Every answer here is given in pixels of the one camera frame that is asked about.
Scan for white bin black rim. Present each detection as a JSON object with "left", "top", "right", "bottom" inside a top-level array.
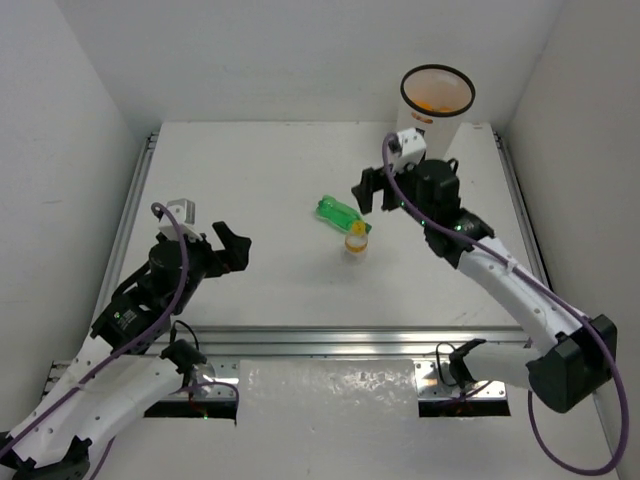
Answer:
[{"left": 396, "top": 64, "right": 476, "bottom": 159}]

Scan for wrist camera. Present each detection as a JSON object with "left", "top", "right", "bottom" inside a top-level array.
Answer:
[
  {"left": 158, "top": 198, "right": 202, "bottom": 241},
  {"left": 387, "top": 128, "right": 426, "bottom": 173}
]

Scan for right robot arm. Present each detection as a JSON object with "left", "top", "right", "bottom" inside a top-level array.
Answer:
[{"left": 352, "top": 160, "right": 617, "bottom": 413}]

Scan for aluminium table edge rail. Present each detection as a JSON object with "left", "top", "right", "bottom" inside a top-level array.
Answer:
[{"left": 177, "top": 326, "right": 527, "bottom": 359}]

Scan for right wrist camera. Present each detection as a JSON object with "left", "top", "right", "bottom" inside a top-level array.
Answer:
[{"left": 387, "top": 128, "right": 426, "bottom": 173}]

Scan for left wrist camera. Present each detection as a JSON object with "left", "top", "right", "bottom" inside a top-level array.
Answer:
[{"left": 158, "top": 198, "right": 202, "bottom": 241}]

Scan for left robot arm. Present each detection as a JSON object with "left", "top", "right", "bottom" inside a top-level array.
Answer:
[{"left": 1, "top": 222, "right": 251, "bottom": 479}]

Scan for green plastic bottle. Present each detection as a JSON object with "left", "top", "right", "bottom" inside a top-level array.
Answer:
[{"left": 315, "top": 195, "right": 372, "bottom": 234}]

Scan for purple cable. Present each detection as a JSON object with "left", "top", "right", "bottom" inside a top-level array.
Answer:
[
  {"left": 0, "top": 202, "right": 190, "bottom": 480},
  {"left": 382, "top": 132, "right": 630, "bottom": 475}
]

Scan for orange bottle brown cap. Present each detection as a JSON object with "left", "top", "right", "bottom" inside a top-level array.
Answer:
[{"left": 416, "top": 101, "right": 454, "bottom": 113}]

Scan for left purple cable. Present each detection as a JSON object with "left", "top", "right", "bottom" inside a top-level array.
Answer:
[{"left": 0, "top": 202, "right": 190, "bottom": 480}]

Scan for left side rail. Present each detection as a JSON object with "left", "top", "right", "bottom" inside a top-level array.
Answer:
[{"left": 92, "top": 131, "right": 159, "bottom": 319}]

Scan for white foam cover plate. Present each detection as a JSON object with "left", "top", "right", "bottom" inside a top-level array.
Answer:
[{"left": 238, "top": 359, "right": 418, "bottom": 424}]

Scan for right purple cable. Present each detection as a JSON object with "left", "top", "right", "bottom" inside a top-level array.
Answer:
[{"left": 382, "top": 132, "right": 630, "bottom": 475}]

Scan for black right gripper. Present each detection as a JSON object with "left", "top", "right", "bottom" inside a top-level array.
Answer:
[{"left": 354, "top": 156, "right": 432, "bottom": 225}]

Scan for clear bottle yellow cap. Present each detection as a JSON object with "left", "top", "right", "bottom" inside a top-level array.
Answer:
[{"left": 344, "top": 220, "right": 369, "bottom": 262}]

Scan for black cable loop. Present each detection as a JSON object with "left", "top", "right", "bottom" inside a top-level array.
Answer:
[{"left": 433, "top": 341, "right": 461, "bottom": 389}]

